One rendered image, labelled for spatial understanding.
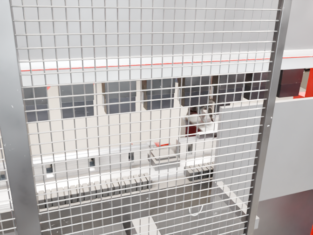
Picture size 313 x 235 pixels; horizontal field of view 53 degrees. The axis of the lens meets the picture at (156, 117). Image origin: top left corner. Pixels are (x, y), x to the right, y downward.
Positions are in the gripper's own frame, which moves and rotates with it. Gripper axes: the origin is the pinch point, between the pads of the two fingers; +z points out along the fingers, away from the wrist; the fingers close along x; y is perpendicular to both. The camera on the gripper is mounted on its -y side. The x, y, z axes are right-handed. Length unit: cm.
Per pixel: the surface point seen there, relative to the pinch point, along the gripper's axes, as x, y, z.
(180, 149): -25.6, 3.3, 13.3
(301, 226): 72, -33, 81
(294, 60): 40, 40, -16
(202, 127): -7.1, 2.7, 3.8
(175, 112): 139, -265, -91
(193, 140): -17.7, 5.4, 10.0
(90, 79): -72, 26, -22
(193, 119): -4.7, -7.7, -5.0
